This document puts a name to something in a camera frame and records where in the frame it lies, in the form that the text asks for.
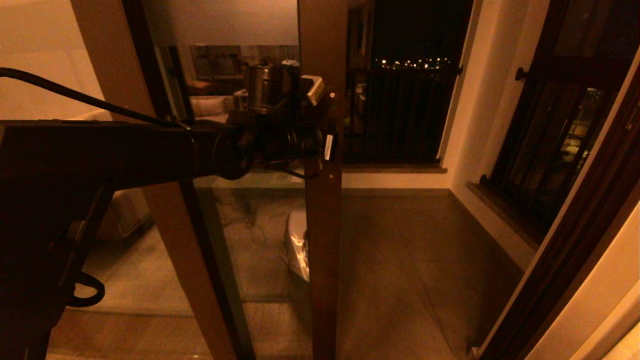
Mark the brown framed sliding glass door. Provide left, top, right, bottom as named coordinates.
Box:
left=142, top=0, right=350, bottom=360

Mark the black metal balcony railing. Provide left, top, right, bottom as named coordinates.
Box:
left=345, top=65, right=463, bottom=163

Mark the brown framed fixed glass panel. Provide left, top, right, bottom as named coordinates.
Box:
left=0, top=0, right=236, bottom=360

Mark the beige sofa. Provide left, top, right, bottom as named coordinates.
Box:
left=70, top=107, right=151, bottom=242

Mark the brown stone side window sill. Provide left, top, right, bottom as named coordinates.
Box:
left=465, top=180, right=543, bottom=251

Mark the black metal side window railing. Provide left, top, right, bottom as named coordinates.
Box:
left=480, top=65, right=621, bottom=226

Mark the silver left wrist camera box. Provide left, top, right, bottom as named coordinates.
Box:
left=300, top=75, right=326, bottom=107

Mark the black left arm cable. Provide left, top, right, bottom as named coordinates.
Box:
left=0, top=66, right=193, bottom=131

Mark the black strap loop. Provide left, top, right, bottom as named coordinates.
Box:
left=66, top=271, right=106, bottom=308

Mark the dark brown side window frame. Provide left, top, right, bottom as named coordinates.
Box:
left=530, top=0, right=640, bottom=86

